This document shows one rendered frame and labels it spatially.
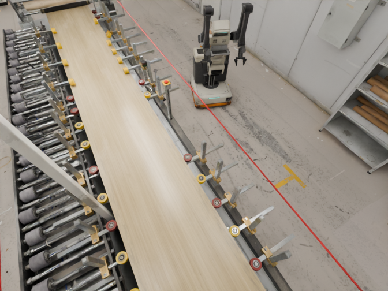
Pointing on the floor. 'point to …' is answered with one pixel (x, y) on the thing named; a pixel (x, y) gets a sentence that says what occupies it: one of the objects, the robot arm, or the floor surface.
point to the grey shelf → (344, 130)
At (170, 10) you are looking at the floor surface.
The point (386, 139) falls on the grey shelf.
